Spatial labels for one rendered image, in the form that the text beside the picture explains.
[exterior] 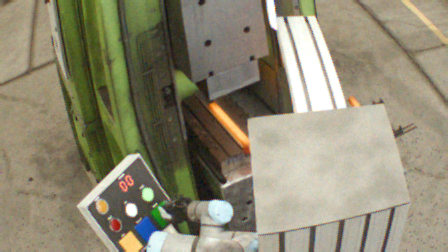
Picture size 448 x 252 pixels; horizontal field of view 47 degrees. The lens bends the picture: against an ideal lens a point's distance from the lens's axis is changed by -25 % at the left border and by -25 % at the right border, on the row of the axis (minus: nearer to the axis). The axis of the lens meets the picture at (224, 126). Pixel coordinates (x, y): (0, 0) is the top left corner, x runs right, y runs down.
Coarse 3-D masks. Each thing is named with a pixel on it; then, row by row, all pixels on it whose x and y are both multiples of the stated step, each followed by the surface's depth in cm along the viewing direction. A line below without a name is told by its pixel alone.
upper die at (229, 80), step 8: (248, 64) 233; (256, 64) 235; (224, 72) 230; (232, 72) 231; (240, 72) 233; (248, 72) 235; (256, 72) 237; (208, 80) 228; (216, 80) 230; (224, 80) 232; (232, 80) 233; (240, 80) 235; (248, 80) 237; (256, 80) 239; (200, 88) 238; (208, 88) 230; (216, 88) 232; (224, 88) 234; (232, 88) 235; (208, 96) 233; (216, 96) 234
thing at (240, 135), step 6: (210, 108) 275; (216, 108) 272; (216, 114) 271; (222, 114) 269; (222, 120) 267; (228, 120) 266; (228, 126) 263; (234, 126) 263; (234, 132) 260; (240, 132) 260; (240, 138) 257; (246, 138) 257; (246, 144) 253; (246, 150) 253
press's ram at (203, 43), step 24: (168, 0) 215; (192, 0) 206; (216, 0) 210; (240, 0) 215; (168, 24) 225; (192, 24) 212; (216, 24) 216; (240, 24) 221; (192, 48) 217; (216, 48) 222; (240, 48) 227; (264, 48) 232; (192, 72) 223; (216, 72) 228
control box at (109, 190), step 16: (128, 160) 227; (112, 176) 221; (144, 176) 227; (96, 192) 215; (112, 192) 217; (128, 192) 222; (160, 192) 231; (80, 208) 212; (96, 208) 211; (112, 208) 216; (144, 208) 225; (96, 224) 211; (128, 224) 219; (112, 240) 213
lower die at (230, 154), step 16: (192, 96) 283; (224, 96) 280; (192, 112) 276; (208, 112) 274; (224, 112) 271; (192, 128) 269; (208, 128) 266; (224, 128) 264; (240, 128) 263; (208, 144) 261; (224, 144) 258; (240, 144) 256; (224, 160) 253; (240, 160) 256
